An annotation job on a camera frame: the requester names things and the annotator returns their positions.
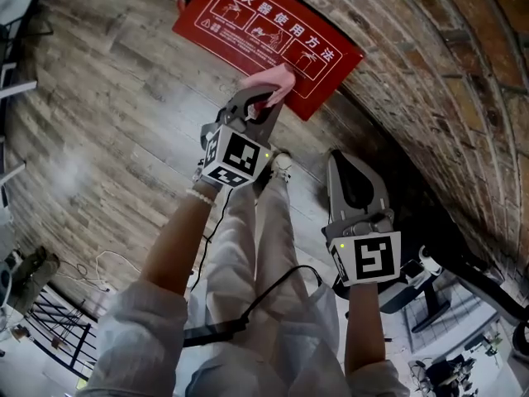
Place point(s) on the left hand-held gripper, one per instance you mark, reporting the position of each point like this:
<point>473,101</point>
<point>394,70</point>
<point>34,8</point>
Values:
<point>235,155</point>

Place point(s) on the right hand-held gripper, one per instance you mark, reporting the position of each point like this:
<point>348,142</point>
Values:
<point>372,259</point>

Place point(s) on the pink cloth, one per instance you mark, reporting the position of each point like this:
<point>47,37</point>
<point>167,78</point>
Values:
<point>273,81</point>

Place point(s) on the red fire extinguisher box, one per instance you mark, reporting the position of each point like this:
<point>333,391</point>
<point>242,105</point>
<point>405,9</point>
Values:
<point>264,27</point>

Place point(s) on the person's right forearm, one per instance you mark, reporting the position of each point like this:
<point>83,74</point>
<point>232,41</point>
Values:
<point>365,329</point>

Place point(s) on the person's left forearm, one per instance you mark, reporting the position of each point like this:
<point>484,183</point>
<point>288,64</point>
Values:
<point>177,246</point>

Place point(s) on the person's left hand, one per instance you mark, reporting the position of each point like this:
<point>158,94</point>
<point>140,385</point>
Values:
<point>208,180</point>

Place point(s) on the person's right white shoe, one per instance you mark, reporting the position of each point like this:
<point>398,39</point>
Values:
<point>282,164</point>

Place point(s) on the person's light trousers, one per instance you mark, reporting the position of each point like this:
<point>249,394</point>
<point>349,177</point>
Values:
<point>256,242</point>

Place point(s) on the white checked box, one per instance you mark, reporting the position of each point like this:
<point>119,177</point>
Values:
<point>458,308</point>

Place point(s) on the white desk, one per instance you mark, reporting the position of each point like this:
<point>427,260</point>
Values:
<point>16,89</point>

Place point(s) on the person's light shirt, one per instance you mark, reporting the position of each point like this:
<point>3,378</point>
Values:
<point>136,341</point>

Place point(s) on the olive green bag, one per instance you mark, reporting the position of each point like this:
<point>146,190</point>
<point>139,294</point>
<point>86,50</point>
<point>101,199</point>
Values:
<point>35,275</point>

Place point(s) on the black metal rack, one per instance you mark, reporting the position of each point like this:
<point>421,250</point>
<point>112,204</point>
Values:
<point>78,345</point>

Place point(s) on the round white fan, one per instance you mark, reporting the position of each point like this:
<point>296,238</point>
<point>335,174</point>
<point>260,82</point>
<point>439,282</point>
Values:
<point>5,283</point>

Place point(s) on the small white camera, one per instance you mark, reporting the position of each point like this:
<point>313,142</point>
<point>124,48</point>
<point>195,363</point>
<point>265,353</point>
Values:
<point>430,261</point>

